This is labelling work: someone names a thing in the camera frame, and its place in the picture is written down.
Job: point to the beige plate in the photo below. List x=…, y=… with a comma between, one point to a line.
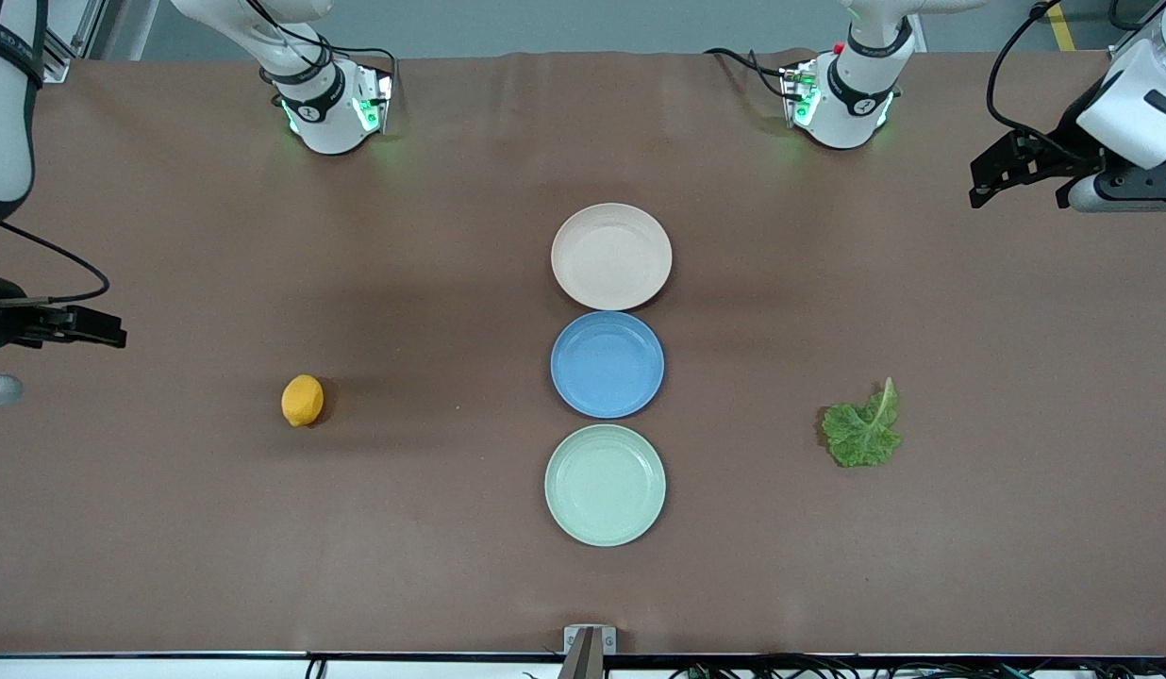
x=611, y=256

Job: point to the white table edge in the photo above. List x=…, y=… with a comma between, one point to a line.
x=168, y=668

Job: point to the yellow floor tape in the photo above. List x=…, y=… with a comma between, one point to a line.
x=1062, y=26

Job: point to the green lettuce leaf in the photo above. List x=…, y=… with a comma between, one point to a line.
x=861, y=434

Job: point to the mint green plate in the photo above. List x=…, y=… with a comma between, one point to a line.
x=606, y=486

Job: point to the aluminium frame profile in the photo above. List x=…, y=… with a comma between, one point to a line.
x=74, y=33

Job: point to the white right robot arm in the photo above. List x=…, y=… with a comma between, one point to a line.
x=324, y=113

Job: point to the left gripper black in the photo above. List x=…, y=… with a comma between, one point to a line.
x=1064, y=143

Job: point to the brown table cover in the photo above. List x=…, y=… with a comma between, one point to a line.
x=262, y=528

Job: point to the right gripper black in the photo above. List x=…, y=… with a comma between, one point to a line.
x=0, y=321

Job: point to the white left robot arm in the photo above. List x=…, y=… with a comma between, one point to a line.
x=861, y=90

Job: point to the yellow lemon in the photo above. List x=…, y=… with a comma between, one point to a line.
x=303, y=401

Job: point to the blue plate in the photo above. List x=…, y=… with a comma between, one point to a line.
x=607, y=366

